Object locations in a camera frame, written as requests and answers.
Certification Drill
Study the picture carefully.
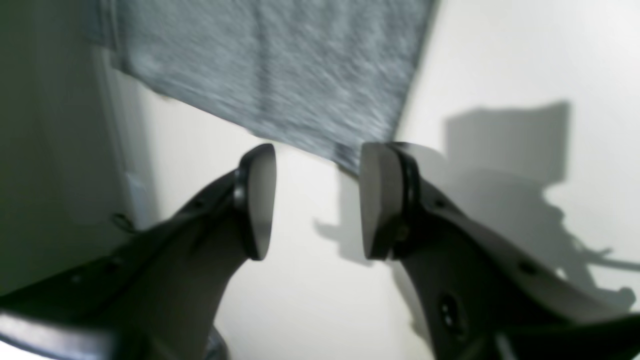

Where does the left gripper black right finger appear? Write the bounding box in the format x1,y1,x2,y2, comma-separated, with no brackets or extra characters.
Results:
359,142,640,360

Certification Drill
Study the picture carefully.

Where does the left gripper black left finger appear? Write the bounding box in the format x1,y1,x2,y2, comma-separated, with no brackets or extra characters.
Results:
1,143,277,360

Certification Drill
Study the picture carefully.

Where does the grey long-sleeve T-shirt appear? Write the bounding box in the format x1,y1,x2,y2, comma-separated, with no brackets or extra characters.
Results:
86,0,433,173

